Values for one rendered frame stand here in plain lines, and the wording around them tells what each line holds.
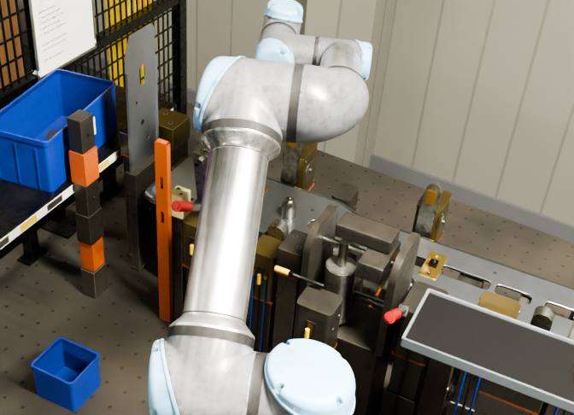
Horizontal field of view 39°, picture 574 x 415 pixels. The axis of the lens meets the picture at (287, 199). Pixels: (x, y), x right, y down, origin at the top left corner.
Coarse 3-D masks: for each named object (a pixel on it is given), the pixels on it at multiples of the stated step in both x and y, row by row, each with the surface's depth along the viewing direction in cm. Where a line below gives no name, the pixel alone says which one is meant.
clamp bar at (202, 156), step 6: (198, 150) 162; (204, 150) 163; (198, 156) 162; (204, 156) 161; (198, 162) 161; (204, 162) 162; (198, 168) 164; (204, 168) 163; (198, 174) 165; (204, 174) 164; (198, 180) 166; (204, 180) 166; (198, 186) 168; (198, 192) 169; (198, 198) 170
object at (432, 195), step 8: (432, 184) 178; (440, 184) 179; (424, 192) 179; (432, 192) 178; (440, 192) 178; (424, 200) 180; (432, 200) 178; (440, 200) 180; (424, 208) 181; (432, 208) 180; (424, 216) 181; (432, 216) 180; (416, 224) 183; (424, 224) 182; (432, 224) 181; (416, 232) 183; (424, 232) 182
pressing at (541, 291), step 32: (192, 160) 198; (192, 192) 187; (288, 192) 190; (288, 224) 180; (448, 256) 175; (480, 256) 176; (448, 288) 166; (480, 288) 167; (512, 288) 168; (544, 288) 168
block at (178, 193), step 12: (180, 192) 176; (180, 216) 177; (180, 228) 180; (180, 240) 182; (180, 252) 184; (180, 264) 186; (180, 276) 188; (180, 288) 190; (180, 300) 192; (180, 312) 195
